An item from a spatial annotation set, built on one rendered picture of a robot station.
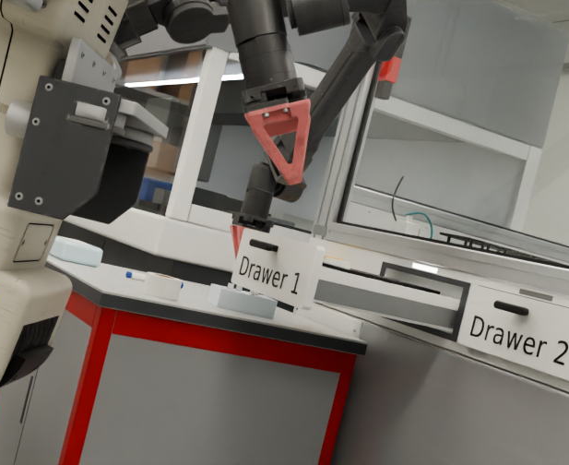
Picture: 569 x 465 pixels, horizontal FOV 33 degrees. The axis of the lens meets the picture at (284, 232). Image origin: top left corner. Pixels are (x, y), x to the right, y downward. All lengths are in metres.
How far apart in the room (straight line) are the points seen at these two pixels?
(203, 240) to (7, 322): 1.40
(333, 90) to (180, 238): 0.86
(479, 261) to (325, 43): 1.08
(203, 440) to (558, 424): 0.68
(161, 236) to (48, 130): 1.36
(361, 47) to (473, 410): 0.67
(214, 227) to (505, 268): 1.03
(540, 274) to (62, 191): 0.86
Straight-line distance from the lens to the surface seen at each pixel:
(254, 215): 1.94
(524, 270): 1.69
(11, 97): 1.23
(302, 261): 1.63
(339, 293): 1.65
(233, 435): 1.90
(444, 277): 1.85
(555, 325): 1.60
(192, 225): 2.52
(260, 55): 1.02
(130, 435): 1.81
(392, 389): 1.93
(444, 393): 1.80
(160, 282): 1.81
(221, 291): 1.92
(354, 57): 1.74
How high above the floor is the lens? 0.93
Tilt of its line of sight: level
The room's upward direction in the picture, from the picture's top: 14 degrees clockwise
